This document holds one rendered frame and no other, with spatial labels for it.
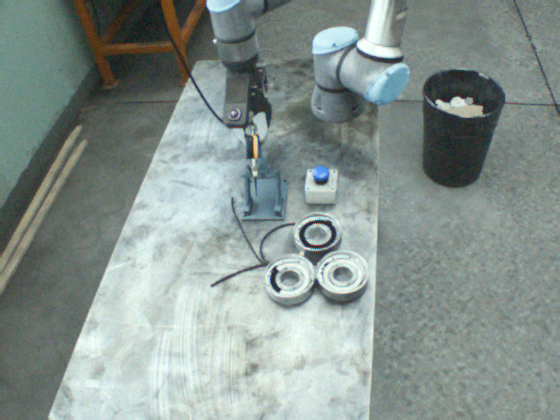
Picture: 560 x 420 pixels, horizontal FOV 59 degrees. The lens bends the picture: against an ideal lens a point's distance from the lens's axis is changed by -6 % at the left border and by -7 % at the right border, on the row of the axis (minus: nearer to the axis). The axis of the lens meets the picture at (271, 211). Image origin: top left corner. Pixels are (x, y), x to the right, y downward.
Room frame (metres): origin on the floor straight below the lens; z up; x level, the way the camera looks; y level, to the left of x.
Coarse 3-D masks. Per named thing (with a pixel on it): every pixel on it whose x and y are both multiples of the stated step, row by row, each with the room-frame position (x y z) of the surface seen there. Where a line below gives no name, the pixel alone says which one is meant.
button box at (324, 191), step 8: (312, 176) 0.86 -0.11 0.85; (336, 176) 0.85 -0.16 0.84; (312, 184) 0.83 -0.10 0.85; (320, 184) 0.83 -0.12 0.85; (328, 184) 0.83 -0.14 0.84; (336, 184) 0.83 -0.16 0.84; (312, 192) 0.82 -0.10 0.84; (320, 192) 0.81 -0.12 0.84; (328, 192) 0.80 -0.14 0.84; (336, 192) 0.81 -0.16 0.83; (312, 200) 0.82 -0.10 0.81; (320, 200) 0.81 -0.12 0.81; (328, 200) 0.81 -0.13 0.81; (336, 200) 0.81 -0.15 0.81
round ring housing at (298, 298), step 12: (276, 264) 0.64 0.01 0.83; (300, 264) 0.63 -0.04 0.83; (264, 276) 0.61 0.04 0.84; (276, 276) 0.61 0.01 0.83; (288, 276) 0.62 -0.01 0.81; (300, 276) 0.60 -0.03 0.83; (312, 276) 0.60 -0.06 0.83; (288, 288) 0.58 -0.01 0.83; (312, 288) 0.57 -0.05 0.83; (276, 300) 0.56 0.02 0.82; (288, 300) 0.55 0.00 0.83; (300, 300) 0.55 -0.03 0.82
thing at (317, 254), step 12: (312, 216) 0.75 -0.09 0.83; (324, 216) 0.74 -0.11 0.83; (300, 228) 0.73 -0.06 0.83; (312, 228) 0.72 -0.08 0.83; (324, 228) 0.71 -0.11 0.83; (336, 228) 0.71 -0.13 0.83; (312, 240) 0.69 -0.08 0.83; (324, 240) 0.68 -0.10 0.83; (336, 240) 0.67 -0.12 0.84; (312, 252) 0.65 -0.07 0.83; (324, 252) 0.65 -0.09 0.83
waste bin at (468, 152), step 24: (456, 72) 1.76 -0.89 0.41; (480, 72) 1.72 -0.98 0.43; (432, 96) 1.73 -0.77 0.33; (456, 96) 1.75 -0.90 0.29; (480, 96) 1.68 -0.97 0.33; (504, 96) 1.54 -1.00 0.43; (432, 120) 1.55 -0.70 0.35; (456, 120) 1.47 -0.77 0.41; (480, 120) 1.44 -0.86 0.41; (432, 144) 1.55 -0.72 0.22; (456, 144) 1.47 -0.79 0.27; (480, 144) 1.46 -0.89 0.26; (432, 168) 1.54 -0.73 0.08; (456, 168) 1.47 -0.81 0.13; (480, 168) 1.49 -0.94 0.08
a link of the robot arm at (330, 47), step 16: (320, 32) 1.20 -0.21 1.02; (336, 32) 1.18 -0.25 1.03; (352, 32) 1.16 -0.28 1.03; (320, 48) 1.13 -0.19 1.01; (336, 48) 1.11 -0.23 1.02; (352, 48) 1.10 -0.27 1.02; (320, 64) 1.13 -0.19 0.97; (336, 64) 1.09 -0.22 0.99; (320, 80) 1.14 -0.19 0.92; (336, 80) 1.09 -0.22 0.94
